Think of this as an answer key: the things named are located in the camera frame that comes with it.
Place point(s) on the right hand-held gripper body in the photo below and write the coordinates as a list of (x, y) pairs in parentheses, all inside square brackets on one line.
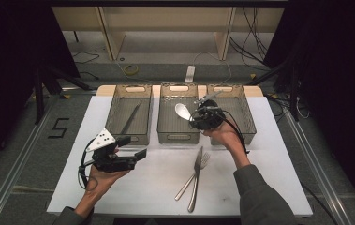
[(209, 118)]

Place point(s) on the white table cover sheet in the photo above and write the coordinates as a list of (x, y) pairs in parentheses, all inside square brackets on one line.
[(159, 184)]

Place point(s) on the person's right hand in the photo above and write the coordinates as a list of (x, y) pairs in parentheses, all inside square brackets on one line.
[(226, 137)]

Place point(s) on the silver fork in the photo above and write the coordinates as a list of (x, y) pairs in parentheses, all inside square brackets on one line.
[(194, 176)]

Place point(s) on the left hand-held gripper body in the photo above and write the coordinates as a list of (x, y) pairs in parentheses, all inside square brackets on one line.
[(112, 164)]

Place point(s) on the silver table knife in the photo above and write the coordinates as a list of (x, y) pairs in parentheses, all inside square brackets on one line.
[(196, 178)]

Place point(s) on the white spoon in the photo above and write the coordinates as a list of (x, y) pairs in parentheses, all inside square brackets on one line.
[(182, 111)]

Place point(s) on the smoky clear plastic bin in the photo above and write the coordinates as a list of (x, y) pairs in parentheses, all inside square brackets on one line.
[(170, 125), (119, 115), (242, 115)]

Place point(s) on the person's left hand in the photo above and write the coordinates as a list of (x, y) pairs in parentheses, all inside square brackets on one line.
[(100, 184)]

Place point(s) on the metal floor rail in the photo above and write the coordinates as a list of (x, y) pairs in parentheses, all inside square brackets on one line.
[(315, 168), (16, 168)]

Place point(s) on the light wooden shelf unit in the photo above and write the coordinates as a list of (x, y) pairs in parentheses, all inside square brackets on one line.
[(165, 20)]

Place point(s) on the white power strip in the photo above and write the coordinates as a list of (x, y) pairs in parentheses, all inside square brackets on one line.
[(190, 74)]

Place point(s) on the black metal stand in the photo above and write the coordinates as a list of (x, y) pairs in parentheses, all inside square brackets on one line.
[(39, 93), (294, 93)]

